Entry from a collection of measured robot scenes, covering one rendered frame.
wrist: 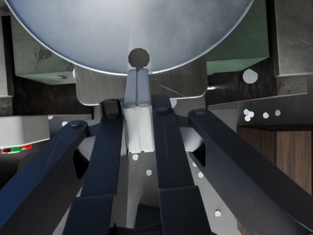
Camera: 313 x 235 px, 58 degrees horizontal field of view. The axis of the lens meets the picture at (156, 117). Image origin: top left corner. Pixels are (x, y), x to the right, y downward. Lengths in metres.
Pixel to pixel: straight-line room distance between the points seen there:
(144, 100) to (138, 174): 0.96
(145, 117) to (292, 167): 0.70
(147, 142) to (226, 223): 1.05
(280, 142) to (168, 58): 0.55
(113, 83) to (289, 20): 0.31
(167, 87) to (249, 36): 0.21
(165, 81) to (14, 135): 0.29
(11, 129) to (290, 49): 0.46
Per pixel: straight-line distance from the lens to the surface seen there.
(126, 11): 0.32
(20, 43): 0.49
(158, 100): 0.17
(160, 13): 0.31
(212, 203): 1.16
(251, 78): 0.46
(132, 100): 0.16
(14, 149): 0.55
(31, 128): 0.54
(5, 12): 0.49
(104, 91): 0.30
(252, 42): 0.47
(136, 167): 1.10
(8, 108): 0.51
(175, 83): 0.30
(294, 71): 0.49
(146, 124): 0.15
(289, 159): 0.82
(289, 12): 0.51
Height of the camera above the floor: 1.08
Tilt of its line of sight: 89 degrees down
